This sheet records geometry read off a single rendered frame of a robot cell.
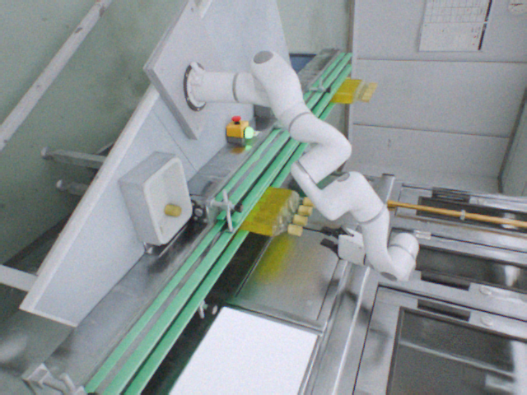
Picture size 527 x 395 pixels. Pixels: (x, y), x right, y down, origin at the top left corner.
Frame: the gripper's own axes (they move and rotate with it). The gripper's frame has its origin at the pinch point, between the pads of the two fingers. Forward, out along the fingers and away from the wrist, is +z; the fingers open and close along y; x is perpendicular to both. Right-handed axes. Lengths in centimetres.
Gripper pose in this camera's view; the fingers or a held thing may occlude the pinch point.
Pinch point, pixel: (326, 236)
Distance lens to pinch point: 133.3
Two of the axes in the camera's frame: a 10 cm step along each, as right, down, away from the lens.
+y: -0.9, -8.1, -5.8
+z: -7.9, -3.0, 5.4
